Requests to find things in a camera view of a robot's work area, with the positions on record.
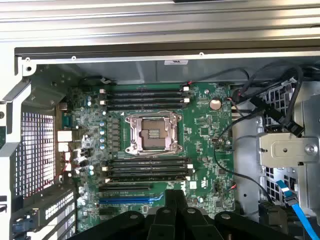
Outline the blue expansion slot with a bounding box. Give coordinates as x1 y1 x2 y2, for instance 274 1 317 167
98 195 161 205

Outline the long black expansion slot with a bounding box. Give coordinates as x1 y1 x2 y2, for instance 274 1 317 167
98 183 151 193

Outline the black RAM slot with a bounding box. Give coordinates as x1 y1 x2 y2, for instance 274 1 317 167
104 174 192 184
99 89 191 98
106 97 191 105
113 84 191 92
99 100 187 111
102 163 195 171
106 169 195 177
106 157 192 165

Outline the silver socket locking lever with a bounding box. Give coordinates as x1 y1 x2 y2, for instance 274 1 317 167
124 109 176 118
134 149 185 159

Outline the green motherboard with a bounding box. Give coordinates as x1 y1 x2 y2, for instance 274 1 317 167
61 81 237 233

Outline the silver CPU socket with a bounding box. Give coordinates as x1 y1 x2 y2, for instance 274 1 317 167
124 111 185 157

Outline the perforated metal slot cover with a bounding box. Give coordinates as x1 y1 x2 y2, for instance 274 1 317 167
44 191 76 221

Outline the silver coin battery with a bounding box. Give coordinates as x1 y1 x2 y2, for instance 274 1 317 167
209 97 222 111

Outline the silver network port block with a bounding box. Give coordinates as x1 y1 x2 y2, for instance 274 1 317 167
56 130 74 143

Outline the blue card retention clip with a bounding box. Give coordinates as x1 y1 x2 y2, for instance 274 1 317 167
11 216 35 233

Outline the grey open PC case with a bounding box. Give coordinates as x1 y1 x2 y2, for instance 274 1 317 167
0 39 320 240

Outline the white case sticker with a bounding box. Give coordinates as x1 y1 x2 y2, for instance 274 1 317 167
164 59 189 66

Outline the long black wire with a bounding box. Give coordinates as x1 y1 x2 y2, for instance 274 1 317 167
213 109 275 203

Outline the blue SATA wire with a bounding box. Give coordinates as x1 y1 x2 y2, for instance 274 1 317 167
274 179 320 240

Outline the silver disk bay bracket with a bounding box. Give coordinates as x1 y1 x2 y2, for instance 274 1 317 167
258 132 320 168

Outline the black flat power wire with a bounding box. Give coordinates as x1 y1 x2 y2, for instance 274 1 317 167
249 96 305 138

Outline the thin black wire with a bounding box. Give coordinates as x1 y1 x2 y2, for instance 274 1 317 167
179 68 251 87

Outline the thick black wire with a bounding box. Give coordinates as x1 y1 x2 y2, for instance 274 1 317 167
231 59 305 131

